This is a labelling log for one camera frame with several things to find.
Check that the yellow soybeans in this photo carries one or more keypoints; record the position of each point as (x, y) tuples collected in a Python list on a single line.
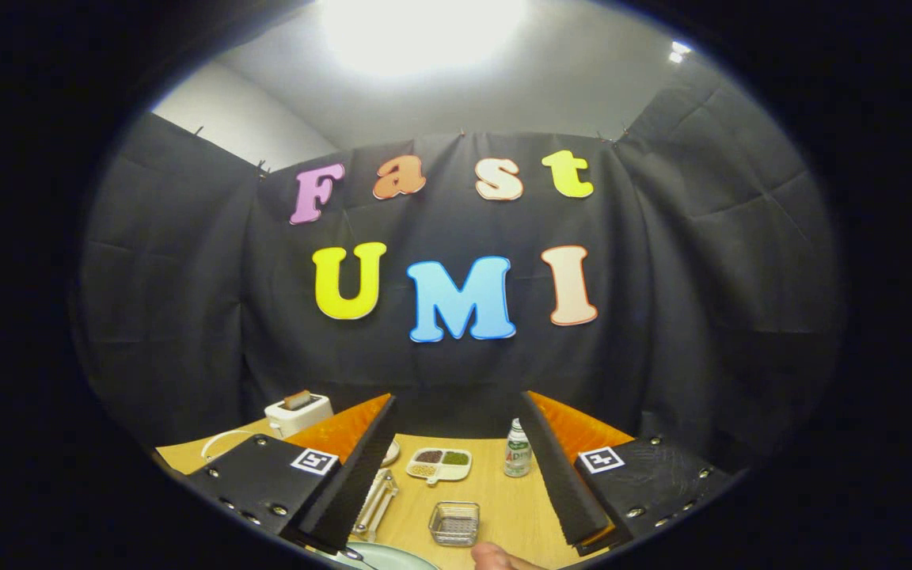
[(423, 470)]

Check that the dark red beans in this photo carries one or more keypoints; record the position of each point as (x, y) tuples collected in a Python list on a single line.
[(429, 457)]

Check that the small ceiling spotlight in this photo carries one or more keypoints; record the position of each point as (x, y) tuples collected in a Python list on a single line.
[(678, 51)]

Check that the beige plate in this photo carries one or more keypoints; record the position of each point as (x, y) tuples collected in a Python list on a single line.
[(391, 455)]

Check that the brown toast slice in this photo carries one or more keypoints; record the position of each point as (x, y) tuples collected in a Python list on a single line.
[(298, 400)]

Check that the white toaster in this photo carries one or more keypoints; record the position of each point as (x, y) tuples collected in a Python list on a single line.
[(298, 419)]

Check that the black backdrop cloth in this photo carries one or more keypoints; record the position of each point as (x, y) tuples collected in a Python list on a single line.
[(701, 277)]

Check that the pale green plate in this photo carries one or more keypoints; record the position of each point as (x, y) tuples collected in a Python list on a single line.
[(393, 559)]

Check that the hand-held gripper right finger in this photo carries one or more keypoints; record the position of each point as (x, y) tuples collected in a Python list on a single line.
[(559, 483)]

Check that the green beans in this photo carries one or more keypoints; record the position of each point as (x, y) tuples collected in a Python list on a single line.
[(456, 457)]

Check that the white bottle green label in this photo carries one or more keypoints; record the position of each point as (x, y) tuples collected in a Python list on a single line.
[(518, 459)]

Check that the white divided snack tray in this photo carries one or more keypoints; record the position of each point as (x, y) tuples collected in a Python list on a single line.
[(448, 473)]

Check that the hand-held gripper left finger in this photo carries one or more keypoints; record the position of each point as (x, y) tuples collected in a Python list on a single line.
[(353, 491)]

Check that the bright ceiling light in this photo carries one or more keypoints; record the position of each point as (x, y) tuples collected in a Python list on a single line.
[(424, 32)]

